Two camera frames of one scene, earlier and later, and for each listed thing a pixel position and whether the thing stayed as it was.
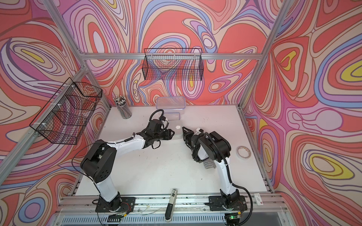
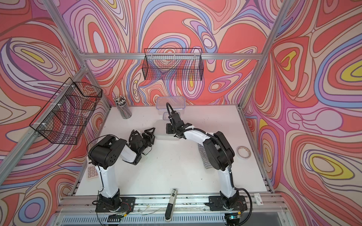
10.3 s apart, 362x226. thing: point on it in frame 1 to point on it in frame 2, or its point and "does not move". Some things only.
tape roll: (243, 152) does not move
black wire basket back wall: (173, 64) does not move
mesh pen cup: (122, 107) does not move
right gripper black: (186, 134) to (168, 129)
